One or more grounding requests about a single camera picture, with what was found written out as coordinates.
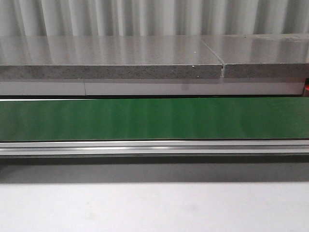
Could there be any white conveyor back panel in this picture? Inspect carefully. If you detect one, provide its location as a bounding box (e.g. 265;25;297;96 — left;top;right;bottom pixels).
0;78;305;96

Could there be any green conveyor belt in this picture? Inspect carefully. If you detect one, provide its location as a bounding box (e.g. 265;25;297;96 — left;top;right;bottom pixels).
0;97;309;142

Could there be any grey stone slab right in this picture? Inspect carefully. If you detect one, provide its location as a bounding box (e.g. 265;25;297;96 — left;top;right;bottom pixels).
201;34;309;82

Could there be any grey stone slab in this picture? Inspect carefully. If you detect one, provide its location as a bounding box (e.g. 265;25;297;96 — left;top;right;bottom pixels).
201;34;309;82
0;36;222;80

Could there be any grey stone slab left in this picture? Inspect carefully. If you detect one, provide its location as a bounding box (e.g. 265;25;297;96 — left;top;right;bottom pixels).
0;36;222;80

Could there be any orange object at right edge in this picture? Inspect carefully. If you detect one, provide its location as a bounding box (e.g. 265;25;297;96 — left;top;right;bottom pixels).
303;84;309;97

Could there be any white corrugated curtain backdrop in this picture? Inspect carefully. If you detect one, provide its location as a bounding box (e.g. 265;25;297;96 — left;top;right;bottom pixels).
0;0;309;36

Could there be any aluminium conveyor front rail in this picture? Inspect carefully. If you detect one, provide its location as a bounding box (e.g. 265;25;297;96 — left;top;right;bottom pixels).
0;139;309;159

